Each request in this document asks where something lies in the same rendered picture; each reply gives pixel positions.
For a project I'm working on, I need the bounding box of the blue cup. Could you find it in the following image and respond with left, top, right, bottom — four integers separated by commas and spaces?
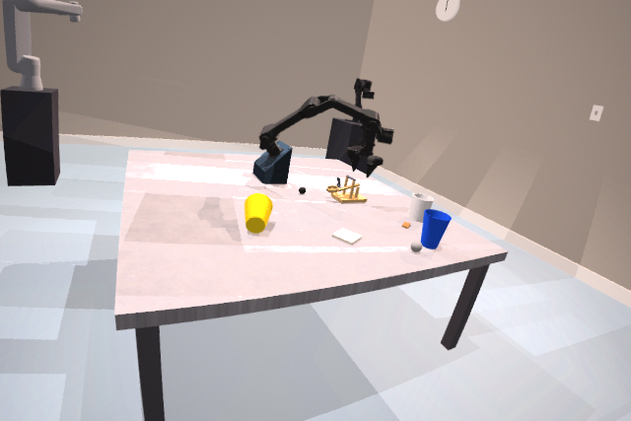
420, 209, 452, 249

